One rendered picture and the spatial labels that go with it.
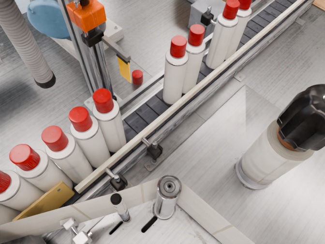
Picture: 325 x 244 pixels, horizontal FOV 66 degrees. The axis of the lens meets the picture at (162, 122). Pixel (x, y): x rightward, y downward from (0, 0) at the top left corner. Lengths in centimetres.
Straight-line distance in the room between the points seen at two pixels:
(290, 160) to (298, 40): 65
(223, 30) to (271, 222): 46
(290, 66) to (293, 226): 52
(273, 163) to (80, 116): 35
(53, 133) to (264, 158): 37
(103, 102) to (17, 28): 16
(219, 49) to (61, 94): 47
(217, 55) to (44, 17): 44
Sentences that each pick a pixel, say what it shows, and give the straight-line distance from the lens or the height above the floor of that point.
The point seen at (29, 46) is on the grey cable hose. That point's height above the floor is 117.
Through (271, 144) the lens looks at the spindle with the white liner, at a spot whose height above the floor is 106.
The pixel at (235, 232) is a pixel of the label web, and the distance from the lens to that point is 43.
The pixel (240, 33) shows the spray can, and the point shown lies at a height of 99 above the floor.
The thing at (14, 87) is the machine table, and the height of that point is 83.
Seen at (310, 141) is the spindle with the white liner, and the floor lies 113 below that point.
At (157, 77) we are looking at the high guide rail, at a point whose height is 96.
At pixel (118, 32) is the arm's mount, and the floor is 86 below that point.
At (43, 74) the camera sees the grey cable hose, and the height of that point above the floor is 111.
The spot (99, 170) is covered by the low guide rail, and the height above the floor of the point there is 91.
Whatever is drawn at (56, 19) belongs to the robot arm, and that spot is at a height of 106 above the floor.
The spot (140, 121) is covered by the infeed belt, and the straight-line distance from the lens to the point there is 65.
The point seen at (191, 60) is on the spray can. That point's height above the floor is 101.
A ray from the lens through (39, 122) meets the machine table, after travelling 77.
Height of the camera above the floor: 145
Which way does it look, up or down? 61 degrees down
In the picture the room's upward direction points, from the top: 5 degrees clockwise
